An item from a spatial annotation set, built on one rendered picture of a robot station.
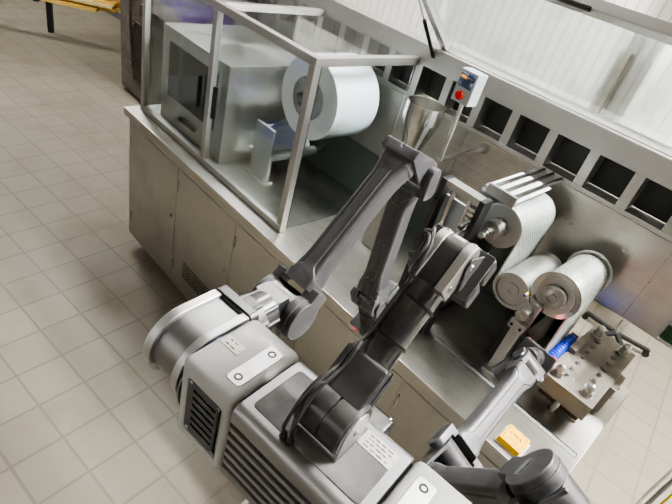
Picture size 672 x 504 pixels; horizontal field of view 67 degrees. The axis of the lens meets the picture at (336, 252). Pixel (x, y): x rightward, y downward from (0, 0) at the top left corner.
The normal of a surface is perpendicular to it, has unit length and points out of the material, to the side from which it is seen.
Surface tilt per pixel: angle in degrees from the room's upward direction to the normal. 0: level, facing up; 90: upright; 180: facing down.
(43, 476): 0
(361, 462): 0
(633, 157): 90
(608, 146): 90
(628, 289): 90
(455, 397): 0
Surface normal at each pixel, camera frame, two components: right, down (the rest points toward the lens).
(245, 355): 0.24, -0.79
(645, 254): -0.71, 0.26
